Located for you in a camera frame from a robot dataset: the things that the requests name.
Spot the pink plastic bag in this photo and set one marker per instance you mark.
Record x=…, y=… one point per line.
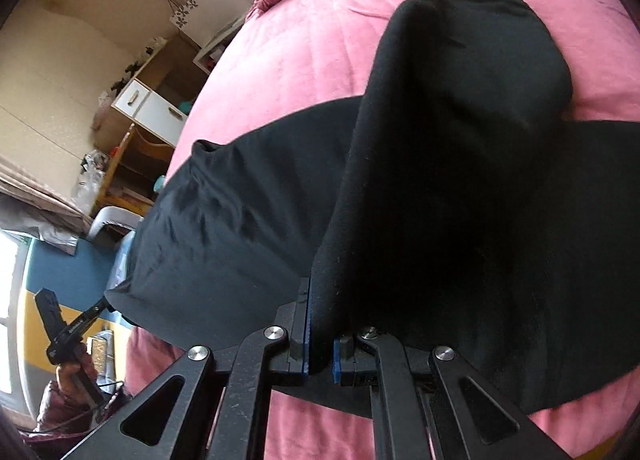
x=102, y=105

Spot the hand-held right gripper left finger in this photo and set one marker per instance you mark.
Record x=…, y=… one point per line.
x=300, y=340

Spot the clear plastic bag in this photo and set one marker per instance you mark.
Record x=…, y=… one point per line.
x=90, y=175

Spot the black pants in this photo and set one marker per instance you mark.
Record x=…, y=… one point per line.
x=450, y=140

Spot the white flower-print cabinet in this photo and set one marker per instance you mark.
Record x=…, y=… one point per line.
x=200, y=10

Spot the grey chair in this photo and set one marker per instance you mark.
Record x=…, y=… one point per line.
x=110, y=220

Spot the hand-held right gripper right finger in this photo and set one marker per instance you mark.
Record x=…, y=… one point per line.
x=338, y=355

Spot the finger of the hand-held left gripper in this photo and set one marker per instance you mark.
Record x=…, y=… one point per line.
x=92, y=314

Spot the person's left hand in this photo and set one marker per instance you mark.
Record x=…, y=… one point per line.
x=90, y=365

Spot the beige curtain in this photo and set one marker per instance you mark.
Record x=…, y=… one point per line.
x=35, y=185

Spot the wooden desk with white drawers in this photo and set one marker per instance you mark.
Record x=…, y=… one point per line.
x=150, y=105

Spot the pink fleece blanket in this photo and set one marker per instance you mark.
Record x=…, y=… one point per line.
x=310, y=40

